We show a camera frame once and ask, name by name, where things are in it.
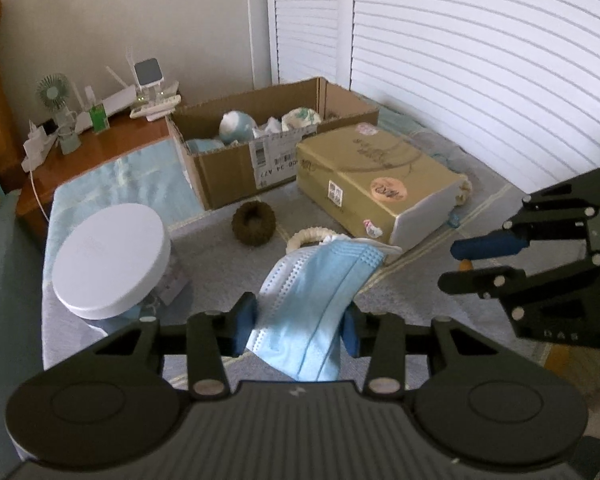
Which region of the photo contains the gold tissue pack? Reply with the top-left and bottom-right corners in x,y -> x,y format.
296,121 -> 473,254

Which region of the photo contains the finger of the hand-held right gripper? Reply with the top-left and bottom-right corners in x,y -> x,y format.
437,251 -> 600,320
451,195 -> 600,262

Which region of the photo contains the wide white louvered door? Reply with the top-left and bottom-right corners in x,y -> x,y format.
347,0 -> 600,197

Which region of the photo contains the cardboard box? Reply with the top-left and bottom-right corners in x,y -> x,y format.
166,76 -> 381,211

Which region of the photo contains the teal bed sheet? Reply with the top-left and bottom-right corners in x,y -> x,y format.
0,187 -> 49,480

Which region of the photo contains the floral drawstring pouch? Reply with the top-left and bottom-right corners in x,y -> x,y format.
281,106 -> 324,131

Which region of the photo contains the brown scrunchie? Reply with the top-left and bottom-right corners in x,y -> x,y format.
231,201 -> 276,247

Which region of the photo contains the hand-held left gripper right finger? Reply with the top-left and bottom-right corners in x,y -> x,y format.
341,305 -> 504,398

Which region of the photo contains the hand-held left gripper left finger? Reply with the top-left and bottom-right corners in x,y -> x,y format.
92,292 -> 259,399

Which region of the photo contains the white power strip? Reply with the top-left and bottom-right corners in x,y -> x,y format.
21,120 -> 61,174

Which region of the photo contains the white tissue paper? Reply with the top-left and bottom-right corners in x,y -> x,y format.
252,116 -> 286,139

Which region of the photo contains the narrow white louvered door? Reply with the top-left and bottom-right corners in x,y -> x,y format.
265,0 -> 357,89

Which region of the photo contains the white router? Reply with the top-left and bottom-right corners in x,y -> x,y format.
75,47 -> 142,131

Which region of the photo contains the clear jar with white lid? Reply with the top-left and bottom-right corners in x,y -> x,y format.
51,203 -> 188,334

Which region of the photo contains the white power cable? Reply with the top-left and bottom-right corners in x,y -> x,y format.
28,170 -> 51,224

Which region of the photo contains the mint desk fan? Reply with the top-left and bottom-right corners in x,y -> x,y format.
35,74 -> 82,156

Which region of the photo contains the green bottle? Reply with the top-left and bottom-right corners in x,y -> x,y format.
82,85 -> 110,134

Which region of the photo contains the blue white ball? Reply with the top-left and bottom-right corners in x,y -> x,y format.
218,111 -> 257,145

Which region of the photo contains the wooden nightstand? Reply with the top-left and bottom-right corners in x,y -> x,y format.
16,107 -> 182,239

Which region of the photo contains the cream scrunchie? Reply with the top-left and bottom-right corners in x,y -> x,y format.
286,226 -> 343,256

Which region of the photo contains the blue face mask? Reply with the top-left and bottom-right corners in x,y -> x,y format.
185,137 -> 226,155
245,239 -> 403,383

